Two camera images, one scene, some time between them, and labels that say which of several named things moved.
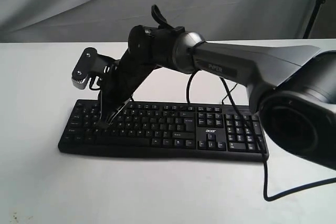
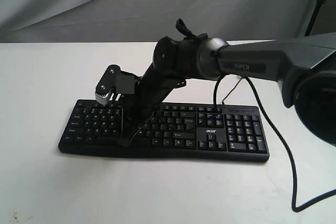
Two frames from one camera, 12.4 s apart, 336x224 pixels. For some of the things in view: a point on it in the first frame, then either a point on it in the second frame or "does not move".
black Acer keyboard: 171,129 does not move
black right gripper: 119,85 → 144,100
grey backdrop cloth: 77,7 does not move
